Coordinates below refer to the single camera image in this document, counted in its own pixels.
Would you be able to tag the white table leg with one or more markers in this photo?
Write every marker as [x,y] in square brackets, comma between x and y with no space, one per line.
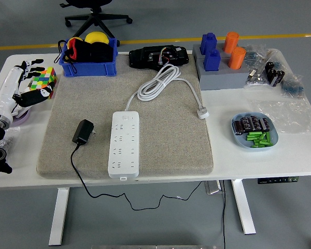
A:
[59,215]
[243,207]

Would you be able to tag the white three-pin plug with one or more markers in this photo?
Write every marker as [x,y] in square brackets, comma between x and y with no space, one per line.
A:
[203,113]

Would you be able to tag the white power strip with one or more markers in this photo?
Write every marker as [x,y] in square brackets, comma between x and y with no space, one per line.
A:
[124,145]

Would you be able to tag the blue plastic block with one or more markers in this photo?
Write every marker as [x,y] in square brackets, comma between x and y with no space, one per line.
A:
[208,42]
[212,61]

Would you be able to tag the purple round disc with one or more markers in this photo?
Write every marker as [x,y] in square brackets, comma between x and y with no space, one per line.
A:
[22,121]

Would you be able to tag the empty clear plastic bag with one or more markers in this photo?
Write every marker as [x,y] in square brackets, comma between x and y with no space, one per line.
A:
[287,116]

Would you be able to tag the green battery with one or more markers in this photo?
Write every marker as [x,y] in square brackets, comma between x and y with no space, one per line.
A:
[257,146]
[252,138]
[254,134]
[268,137]
[262,137]
[265,143]

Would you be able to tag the silver metal box under table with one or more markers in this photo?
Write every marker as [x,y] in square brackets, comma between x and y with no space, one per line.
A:
[212,188]

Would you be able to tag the clear bag of blue resistors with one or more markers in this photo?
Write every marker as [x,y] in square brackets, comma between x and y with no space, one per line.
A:
[256,55]

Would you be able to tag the large yellow ball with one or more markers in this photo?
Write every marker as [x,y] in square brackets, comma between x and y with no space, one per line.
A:
[96,37]

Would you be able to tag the grey foam holder block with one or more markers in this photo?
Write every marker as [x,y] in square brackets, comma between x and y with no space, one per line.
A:
[223,79]
[195,50]

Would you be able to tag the black table control panel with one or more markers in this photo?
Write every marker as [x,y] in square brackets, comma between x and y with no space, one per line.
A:
[277,180]

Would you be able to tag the black power adapter plug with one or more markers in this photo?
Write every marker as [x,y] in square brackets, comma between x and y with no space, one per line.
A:
[83,132]

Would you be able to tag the black office chair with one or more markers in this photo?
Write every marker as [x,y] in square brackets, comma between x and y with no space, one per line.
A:
[97,18]

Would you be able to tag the small yellow ball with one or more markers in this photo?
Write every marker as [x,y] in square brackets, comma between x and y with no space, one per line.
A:
[76,40]

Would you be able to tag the white switch panel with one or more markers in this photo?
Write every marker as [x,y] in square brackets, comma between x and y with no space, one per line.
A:
[22,112]

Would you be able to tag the grey-brown mat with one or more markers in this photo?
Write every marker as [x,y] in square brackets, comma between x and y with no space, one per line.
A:
[171,142]

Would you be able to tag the clear bag of metal nuts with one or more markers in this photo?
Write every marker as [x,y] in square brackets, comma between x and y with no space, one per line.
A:
[13,133]

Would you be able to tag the clear bag of black capacitors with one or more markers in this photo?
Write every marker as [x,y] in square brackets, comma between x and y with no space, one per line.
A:
[274,74]

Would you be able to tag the clear bag of small screws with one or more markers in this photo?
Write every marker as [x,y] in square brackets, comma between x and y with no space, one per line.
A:
[260,80]

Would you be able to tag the orange cylinder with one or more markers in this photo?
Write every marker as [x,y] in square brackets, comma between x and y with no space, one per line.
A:
[237,58]
[230,41]

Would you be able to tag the colourful cube puzzle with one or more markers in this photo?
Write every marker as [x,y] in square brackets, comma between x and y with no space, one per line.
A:
[48,76]

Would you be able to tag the clear bag of blue parts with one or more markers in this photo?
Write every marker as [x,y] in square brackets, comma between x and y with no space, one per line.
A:
[293,86]

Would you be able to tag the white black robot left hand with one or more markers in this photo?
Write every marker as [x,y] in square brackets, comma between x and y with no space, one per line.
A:
[7,88]

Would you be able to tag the blue plastic bin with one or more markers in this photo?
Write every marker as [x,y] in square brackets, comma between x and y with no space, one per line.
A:
[88,70]

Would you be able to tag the small silver metal part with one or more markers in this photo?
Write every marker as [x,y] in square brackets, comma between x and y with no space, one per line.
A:
[252,74]

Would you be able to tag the black capacitor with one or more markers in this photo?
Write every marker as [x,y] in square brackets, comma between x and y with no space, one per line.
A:
[255,122]
[246,123]
[265,124]
[238,127]

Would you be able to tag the light blue plate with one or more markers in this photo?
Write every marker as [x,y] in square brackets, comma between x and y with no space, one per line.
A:
[239,141]

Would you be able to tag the black pouch with red lining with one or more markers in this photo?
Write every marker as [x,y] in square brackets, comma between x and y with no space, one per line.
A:
[98,53]

